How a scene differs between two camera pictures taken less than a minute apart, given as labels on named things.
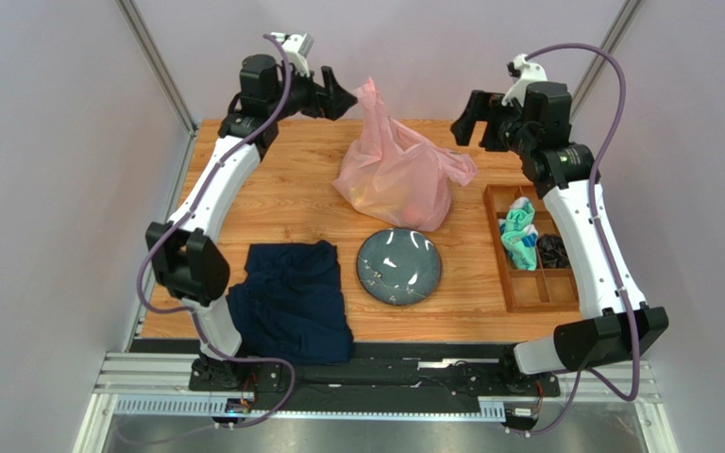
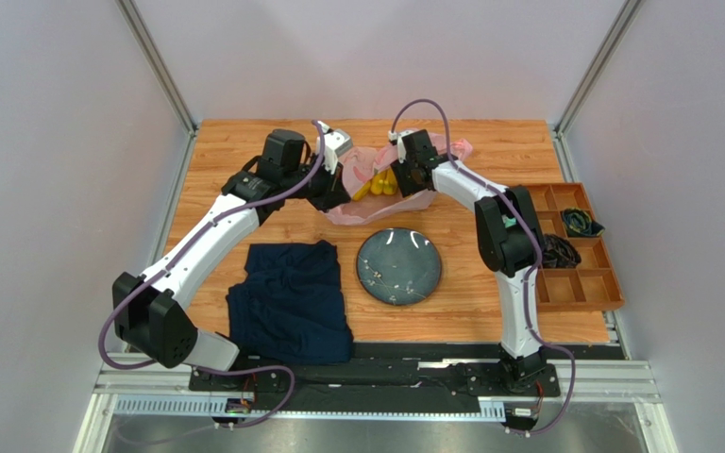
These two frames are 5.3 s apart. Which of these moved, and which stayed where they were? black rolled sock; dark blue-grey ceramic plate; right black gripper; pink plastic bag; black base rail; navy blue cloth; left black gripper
Moved: pink plastic bag; left black gripper; right black gripper
Stayed: dark blue-grey ceramic plate; black base rail; navy blue cloth; black rolled sock
